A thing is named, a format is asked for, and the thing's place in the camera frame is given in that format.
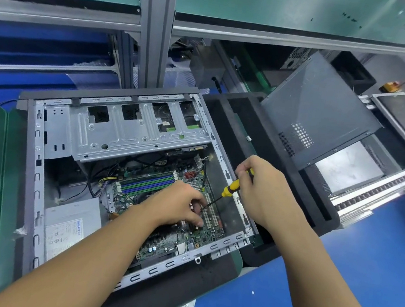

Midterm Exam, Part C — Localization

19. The person's right hand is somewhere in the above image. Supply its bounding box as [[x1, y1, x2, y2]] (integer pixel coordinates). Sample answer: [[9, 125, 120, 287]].
[[228, 153, 313, 239]]

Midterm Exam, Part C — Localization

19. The person's left hand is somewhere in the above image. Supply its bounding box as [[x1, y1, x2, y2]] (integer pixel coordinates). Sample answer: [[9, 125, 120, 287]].
[[140, 178, 210, 233]]

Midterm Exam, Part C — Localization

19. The green motherboard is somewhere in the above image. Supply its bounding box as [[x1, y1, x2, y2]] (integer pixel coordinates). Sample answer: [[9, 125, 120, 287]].
[[99, 141, 236, 271]]

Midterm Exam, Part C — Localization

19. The yellow black handled screwdriver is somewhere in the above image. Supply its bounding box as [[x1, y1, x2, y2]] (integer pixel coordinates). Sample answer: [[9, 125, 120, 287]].
[[202, 162, 256, 215]]

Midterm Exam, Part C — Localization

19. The dark grey computer case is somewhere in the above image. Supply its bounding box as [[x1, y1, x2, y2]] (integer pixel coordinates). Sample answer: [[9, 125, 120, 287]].
[[0, 69, 275, 307]]

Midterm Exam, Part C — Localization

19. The grey case side panel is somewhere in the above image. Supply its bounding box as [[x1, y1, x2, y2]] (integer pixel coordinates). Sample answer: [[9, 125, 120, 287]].
[[253, 46, 391, 181]]

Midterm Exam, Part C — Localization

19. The distant computer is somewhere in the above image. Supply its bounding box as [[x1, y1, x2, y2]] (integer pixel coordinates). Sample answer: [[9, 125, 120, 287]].
[[281, 46, 317, 74]]

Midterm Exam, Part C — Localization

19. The person's right forearm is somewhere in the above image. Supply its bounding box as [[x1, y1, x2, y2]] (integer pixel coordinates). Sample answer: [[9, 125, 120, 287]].
[[267, 213, 405, 307]]

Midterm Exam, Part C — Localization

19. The person's left forearm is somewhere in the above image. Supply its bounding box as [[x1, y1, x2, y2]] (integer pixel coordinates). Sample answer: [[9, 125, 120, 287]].
[[0, 188, 159, 307]]

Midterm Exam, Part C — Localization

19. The black divided foam tray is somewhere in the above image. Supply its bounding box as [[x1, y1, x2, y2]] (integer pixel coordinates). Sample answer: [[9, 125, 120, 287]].
[[189, 87, 355, 277]]

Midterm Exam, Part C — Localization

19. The grey metal conveyor plate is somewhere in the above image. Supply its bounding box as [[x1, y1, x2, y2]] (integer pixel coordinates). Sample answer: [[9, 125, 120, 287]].
[[311, 136, 388, 201]]

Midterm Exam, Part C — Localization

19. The silver power supply unit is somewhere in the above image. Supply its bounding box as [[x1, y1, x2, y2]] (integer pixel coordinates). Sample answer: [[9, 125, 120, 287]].
[[39, 192, 107, 268]]

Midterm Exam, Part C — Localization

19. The clear plastic bag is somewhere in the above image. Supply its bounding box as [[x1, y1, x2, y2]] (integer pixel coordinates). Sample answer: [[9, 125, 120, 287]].
[[162, 53, 207, 94]]

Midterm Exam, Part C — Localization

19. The yellow push button box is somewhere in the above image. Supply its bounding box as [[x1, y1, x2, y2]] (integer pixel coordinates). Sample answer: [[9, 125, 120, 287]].
[[381, 79, 403, 95]]

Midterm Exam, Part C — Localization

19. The long green workbench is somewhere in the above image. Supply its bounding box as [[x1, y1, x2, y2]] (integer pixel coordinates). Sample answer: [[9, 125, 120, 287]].
[[0, 0, 405, 66]]

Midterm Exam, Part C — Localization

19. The blue plastic crate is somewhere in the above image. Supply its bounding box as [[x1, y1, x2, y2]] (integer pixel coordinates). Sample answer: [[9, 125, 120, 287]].
[[0, 19, 126, 121]]

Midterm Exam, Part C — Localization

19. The aluminium conveyor frame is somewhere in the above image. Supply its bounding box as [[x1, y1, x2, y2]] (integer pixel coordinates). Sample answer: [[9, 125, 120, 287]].
[[326, 84, 405, 234]]

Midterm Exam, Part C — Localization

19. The thick aluminium frame post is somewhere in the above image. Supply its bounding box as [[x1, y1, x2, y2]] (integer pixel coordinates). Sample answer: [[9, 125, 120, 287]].
[[126, 0, 179, 92]]

